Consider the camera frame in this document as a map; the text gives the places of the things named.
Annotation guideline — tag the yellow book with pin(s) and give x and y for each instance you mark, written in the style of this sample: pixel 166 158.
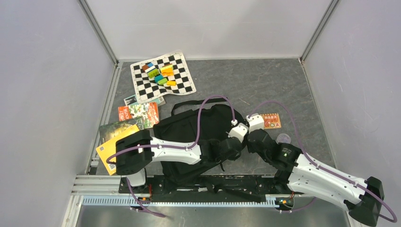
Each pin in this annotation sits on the yellow book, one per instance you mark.
pixel 105 150

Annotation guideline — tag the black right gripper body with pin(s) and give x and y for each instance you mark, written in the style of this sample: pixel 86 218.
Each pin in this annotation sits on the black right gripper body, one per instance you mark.
pixel 251 150

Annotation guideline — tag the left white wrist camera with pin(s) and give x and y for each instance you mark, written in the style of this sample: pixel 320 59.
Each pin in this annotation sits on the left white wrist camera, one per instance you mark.
pixel 238 132

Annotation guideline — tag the orange treehouse story book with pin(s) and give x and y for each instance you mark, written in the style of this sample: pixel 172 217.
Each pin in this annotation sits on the orange treehouse story book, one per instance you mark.
pixel 147 112

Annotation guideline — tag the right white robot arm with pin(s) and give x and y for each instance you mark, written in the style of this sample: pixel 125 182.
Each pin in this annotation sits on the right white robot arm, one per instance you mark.
pixel 302 173

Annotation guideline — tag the black and white chess mat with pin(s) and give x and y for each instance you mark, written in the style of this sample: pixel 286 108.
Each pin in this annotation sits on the black and white chess mat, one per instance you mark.
pixel 147 89

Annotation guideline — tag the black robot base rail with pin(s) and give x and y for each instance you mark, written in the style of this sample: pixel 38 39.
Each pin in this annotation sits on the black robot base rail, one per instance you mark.
pixel 212 188

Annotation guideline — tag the green toy brick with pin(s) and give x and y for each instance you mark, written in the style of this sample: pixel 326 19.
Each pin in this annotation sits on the green toy brick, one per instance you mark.
pixel 153 73

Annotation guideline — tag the dark green forest book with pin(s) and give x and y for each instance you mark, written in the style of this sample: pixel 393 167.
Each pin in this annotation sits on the dark green forest book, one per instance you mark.
pixel 111 130

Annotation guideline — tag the yellow small toy brick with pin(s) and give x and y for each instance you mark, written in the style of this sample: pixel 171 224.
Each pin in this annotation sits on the yellow small toy brick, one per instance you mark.
pixel 171 83

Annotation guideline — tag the orange toy brick stack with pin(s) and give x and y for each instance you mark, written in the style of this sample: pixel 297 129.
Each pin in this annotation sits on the orange toy brick stack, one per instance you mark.
pixel 167 70

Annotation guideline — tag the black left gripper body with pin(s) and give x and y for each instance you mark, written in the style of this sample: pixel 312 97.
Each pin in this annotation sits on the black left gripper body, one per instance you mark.
pixel 219 160

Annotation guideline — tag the teal toy brick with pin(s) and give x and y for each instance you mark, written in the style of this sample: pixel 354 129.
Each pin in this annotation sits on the teal toy brick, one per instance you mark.
pixel 158 77

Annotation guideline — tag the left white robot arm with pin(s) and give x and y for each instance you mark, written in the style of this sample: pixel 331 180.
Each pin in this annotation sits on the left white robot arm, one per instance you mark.
pixel 136 151

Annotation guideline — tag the teal paperback book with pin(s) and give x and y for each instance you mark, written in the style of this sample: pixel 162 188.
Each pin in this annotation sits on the teal paperback book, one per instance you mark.
pixel 131 100

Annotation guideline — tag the light green flat brick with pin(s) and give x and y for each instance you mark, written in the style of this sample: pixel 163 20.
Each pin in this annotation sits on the light green flat brick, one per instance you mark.
pixel 162 81

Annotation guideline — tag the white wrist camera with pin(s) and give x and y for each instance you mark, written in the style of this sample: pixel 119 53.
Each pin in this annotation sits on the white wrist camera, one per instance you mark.
pixel 238 132
pixel 255 122

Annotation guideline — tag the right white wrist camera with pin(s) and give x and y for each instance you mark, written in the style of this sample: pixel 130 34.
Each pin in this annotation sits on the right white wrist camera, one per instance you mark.
pixel 255 122

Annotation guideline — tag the black student backpack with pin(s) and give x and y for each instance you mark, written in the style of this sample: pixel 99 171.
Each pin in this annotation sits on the black student backpack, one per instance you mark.
pixel 192 126

